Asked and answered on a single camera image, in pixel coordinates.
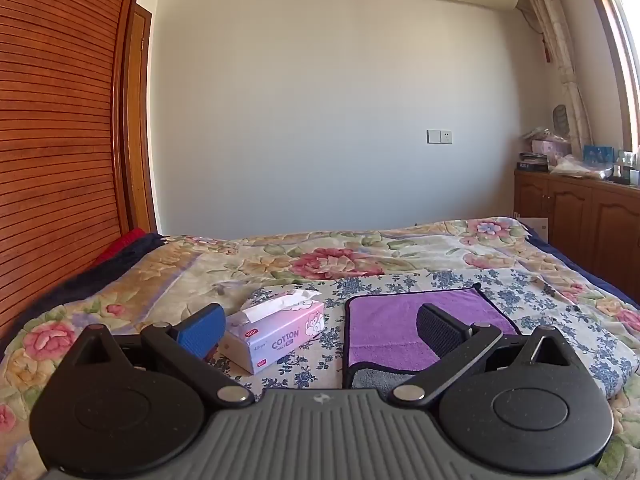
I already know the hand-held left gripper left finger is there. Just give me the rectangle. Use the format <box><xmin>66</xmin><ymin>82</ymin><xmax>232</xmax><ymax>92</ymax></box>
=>
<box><xmin>66</xmin><ymin>302</ymin><xmax>256</xmax><ymax>409</ymax></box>

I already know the wooden slatted wardrobe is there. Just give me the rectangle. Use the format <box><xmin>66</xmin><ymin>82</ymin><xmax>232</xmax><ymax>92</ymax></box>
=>
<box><xmin>0</xmin><ymin>0</ymin><xmax>162</xmax><ymax>356</ymax></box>

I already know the pink storage box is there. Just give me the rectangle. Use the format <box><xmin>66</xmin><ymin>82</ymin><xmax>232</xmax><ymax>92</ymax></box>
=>
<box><xmin>531</xmin><ymin>139</ymin><xmax>572</xmax><ymax>169</ymax></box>

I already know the pink tissue box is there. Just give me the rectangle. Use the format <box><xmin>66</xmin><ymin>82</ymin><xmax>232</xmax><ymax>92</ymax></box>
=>
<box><xmin>220</xmin><ymin>287</ymin><xmax>326</xmax><ymax>376</ymax></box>

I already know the purple towel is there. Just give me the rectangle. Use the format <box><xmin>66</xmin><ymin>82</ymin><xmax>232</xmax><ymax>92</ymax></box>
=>
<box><xmin>343</xmin><ymin>284</ymin><xmax>523</xmax><ymax>392</ymax></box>

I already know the dark blue cloth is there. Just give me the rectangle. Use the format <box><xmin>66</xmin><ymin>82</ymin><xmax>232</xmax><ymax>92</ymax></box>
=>
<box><xmin>0</xmin><ymin>232</ymin><xmax>170</xmax><ymax>357</ymax></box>

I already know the clear plastic bag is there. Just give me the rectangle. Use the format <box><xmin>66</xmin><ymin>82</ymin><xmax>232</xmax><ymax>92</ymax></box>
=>
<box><xmin>549</xmin><ymin>155</ymin><xmax>614</xmax><ymax>181</ymax></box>

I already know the navy bed sheet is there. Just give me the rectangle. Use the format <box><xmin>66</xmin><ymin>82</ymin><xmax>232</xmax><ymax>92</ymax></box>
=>
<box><xmin>530</xmin><ymin>234</ymin><xmax>640</xmax><ymax>308</ymax></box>

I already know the blue flowered white sheet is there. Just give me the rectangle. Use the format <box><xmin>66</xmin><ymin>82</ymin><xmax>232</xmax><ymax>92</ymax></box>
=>
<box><xmin>207</xmin><ymin>267</ymin><xmax>627</xmax><ymax>401</ymax></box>

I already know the stack of dark boxes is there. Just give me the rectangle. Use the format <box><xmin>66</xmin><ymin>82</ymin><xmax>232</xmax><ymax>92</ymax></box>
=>
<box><xmin>517</xmin><ymin>152</ymin><xmax>549</xmax><ymax>172</ymax></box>

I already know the wooden cabinet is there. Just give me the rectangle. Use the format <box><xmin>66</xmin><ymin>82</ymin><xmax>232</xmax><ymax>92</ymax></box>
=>
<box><xmin>514</xmin><ymin>168</ymin><xmax>640</xmax><ymax>307</ymax></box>

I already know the floral blanket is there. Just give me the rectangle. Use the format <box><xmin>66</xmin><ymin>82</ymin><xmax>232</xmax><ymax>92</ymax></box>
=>
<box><xmin>0</xmin><ymin>216</ymin><xmax>640</xmax><ymax>480</ymax></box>

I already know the wooden window frame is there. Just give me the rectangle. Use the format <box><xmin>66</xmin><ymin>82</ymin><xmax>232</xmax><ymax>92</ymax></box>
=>
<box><xmin>575</xmin><ymin>0</ymin><xmax>640</xmax><ymax>153</ymax></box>

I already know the red cloth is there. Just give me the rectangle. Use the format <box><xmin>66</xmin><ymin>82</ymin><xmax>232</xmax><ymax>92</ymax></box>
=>
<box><xmin>94</xmin><ymin>228</ymin><xmax>147</xmax><ymax>267</ymax></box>

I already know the cream patterned curtain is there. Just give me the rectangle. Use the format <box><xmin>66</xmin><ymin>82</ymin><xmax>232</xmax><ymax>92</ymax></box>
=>
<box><xmin>514</xmin><ymin>0</ymin><xmax>597</xmax><ymax>152</ymax></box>

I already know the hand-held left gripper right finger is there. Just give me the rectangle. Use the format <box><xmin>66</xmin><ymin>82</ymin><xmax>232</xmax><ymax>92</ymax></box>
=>
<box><xmin>389</xmin><ymin>302</ymin><xmax>582</xmax><ymax>407</ymax></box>

